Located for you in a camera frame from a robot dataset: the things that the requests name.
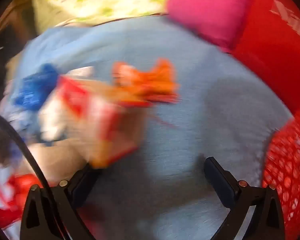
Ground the green clover quilt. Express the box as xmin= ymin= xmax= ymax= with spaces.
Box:
xmin=31 ymin=0 xmax=166 ymax=34

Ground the orange wrapper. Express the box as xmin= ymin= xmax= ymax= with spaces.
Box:
xmin=112 ymin=59 xmax=179 ymax=103

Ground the blue plastic bag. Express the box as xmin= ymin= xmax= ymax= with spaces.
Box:
xmin=13 ymin=63 xmax=59 ymax=111

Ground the red white medicine box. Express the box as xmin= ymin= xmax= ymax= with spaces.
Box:
xmin=38 ymin=75 xmax=151 ymax=168

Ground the pink pillow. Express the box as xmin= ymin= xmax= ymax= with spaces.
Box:
xmin=166 ymin=0 xmax=250 ymax=52

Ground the red plastic mesh basket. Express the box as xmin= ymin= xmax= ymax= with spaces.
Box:
xmin=262 ymin=109 xmax=300 ymax=239

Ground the red Nilrich paper bag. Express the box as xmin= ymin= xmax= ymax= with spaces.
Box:
xmin=232 ymin=0 xmax=300 ymax=113

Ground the long white medicine box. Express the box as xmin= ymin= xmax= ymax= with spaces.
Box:
xmin=66 ymin=66 xmax=94 ymax=79

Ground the black cable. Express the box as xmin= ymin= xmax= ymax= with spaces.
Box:
xmin=0 ymin=109 xmax=73 ymax=240

